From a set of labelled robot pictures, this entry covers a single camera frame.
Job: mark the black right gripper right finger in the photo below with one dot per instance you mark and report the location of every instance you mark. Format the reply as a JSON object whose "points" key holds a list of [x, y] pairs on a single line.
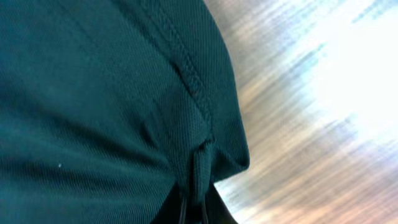
{"points": [[213, 209]]}

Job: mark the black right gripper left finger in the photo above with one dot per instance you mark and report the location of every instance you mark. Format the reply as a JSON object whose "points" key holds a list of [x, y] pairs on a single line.
{"points": [[173, 209]]}

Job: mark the black t-shirt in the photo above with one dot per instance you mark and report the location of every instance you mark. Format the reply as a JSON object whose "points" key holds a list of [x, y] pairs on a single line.
{"points": [[106, 105]]}

